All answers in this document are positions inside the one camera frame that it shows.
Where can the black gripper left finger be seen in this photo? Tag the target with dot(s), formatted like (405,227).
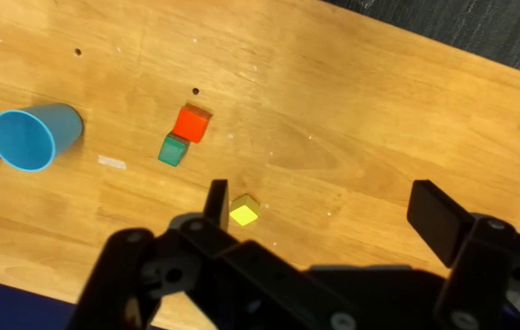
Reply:
(150,275)

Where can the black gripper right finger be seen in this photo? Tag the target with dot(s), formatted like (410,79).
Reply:
(467,244)

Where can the yellow wooden block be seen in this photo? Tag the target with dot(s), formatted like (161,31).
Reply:
(244,211)

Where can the green wooden block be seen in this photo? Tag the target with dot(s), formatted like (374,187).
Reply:
(172,149)

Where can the orange wooden block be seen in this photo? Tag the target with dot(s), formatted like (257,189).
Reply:
(191,123)

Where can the blue plastic cup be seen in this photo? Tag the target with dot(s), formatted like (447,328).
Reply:
(33,136)

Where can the white tape strip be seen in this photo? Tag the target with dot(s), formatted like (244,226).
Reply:
(112,161)

